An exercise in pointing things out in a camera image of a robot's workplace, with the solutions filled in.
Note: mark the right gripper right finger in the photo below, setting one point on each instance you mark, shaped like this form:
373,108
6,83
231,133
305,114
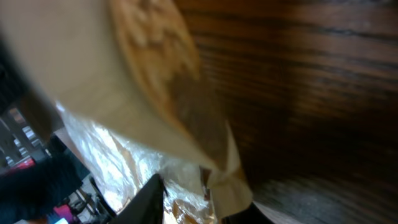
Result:
251,215

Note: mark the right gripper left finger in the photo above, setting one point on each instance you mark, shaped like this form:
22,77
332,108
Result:
147,207

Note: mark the beige foil pouch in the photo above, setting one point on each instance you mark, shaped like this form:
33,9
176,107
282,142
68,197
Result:
127,81

